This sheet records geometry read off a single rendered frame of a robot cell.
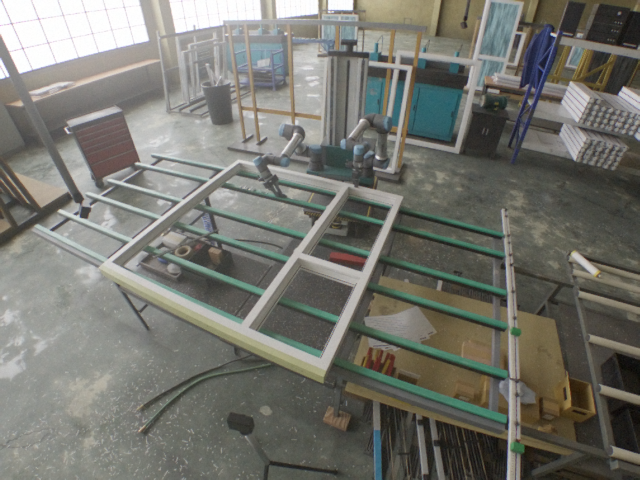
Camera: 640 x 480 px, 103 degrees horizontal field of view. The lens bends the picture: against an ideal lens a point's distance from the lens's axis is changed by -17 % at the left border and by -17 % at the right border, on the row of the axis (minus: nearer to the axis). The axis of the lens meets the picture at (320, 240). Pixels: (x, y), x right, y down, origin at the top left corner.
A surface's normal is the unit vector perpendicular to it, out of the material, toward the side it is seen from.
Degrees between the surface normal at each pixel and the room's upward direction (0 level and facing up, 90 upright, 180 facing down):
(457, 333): 0
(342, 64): 90
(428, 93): 90
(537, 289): 0
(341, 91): 90
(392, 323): 0
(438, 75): 90
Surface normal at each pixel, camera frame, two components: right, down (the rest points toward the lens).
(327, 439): 0.00, -0.75
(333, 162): -0.25, 0.64
